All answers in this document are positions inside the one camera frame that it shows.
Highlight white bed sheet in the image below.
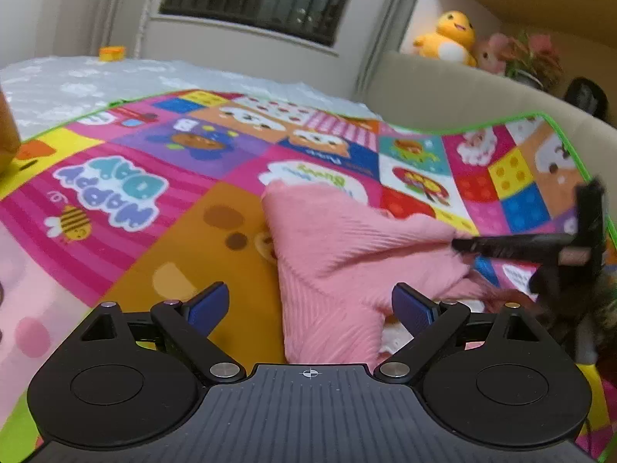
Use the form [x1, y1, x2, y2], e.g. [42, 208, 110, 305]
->
[1, 56, 379, 140]

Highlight potted pink flowers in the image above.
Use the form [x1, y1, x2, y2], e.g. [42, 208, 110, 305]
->
[499, 31, 563, 92]

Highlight black round device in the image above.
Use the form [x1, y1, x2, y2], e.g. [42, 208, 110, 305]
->
[564, 76, 609, 121]

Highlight pink knitted sweater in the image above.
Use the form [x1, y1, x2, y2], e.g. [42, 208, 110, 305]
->
[261, 181, 533, 368]

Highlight person's bare leg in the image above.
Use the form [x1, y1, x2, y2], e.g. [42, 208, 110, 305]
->
[0, 91, 21, 174]

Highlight beige padded headboard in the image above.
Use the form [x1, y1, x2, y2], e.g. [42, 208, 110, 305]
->
[362, 52, 616, 218]

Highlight colourful cartoon play mat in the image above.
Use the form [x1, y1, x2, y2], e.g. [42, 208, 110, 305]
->
[1, 90, 590, 462]

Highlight white curtain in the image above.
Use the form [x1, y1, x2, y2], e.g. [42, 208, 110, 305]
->
[88, 0, 152, 59]

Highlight pink plush toy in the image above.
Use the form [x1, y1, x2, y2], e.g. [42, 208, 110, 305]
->
[474, 34, 509, 76]

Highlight small orange toy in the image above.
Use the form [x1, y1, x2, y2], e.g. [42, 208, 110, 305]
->
[98, 46, 125, 63]

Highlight yellow plush duck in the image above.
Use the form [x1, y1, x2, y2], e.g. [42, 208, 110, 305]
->
[413, 10, 477, 68]

